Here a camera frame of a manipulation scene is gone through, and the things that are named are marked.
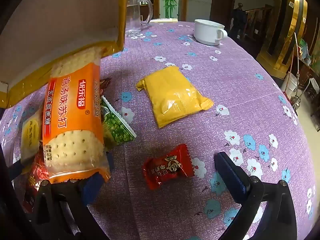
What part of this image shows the clear glass mug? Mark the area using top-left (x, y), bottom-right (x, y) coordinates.
top-left (125, 0), bottom-right (153, 32)

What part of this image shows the brown wooden door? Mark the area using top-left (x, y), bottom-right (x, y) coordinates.
top-left (210, 0), bottom-right (237, 27)

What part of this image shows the green snack packet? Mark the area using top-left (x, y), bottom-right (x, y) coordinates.
top-left (100, 96), bottom-right (137, 153)

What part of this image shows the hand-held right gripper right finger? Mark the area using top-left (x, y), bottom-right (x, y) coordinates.
top-left (214, 151), bottom-right (298, 240)

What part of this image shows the white bucket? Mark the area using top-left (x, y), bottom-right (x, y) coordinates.
top-left (281, 72), bottom-right (299, 98)

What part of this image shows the purple floral tablecloth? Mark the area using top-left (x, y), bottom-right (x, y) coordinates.
top-left (0, 20), bottom-right (318, 240)

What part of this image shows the orange-red snack packet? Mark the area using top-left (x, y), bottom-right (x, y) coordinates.
top-left (22, 142), bottom-right (50, 213)

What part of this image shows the pale yellow snack packet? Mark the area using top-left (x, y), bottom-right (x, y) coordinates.
top-left (20, 107), bottom-right (44, 174)

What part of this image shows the small red candy packet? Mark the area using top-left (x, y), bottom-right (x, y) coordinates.
top-left (142, 144), bottom-right (195, 192)

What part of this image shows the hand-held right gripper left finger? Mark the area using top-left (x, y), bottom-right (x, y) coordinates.
top-left (31, 151), bottom-right (115, 240)

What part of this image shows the white cup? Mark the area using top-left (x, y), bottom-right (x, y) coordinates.
top-left (194, 19), bottom-right (228, 46)

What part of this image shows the plain yellow snack packet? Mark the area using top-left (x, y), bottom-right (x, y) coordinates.
top-left (136, 66), bottom-right (214, 130)

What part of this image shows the orange cracker packet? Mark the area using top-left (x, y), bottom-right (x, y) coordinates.
top-left (41, 44), bottom-right (112, 184)

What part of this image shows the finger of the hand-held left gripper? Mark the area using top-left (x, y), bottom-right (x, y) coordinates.
top-left (0, 144), bottom-right (27, 205)

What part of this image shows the broom pole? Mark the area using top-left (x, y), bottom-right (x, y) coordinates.
top-left (287, 32), bottom-right (300, 110)

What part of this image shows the cardboard box with yellow tape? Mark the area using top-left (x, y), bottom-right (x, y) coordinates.
top-left (0, 0), bottom-right (129, 109)

